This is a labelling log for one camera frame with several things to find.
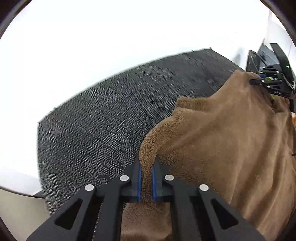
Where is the brown fleece garment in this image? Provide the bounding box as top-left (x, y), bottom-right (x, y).
top-left (121, 71), bottom-right (295, 240)

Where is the black mesh chair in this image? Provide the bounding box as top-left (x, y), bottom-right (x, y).
top-left (246, 50), bottom-right (267, 74)

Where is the black patterned table cloth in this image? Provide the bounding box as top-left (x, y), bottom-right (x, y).
top-left (37, 49), bottom-right (239, 214)

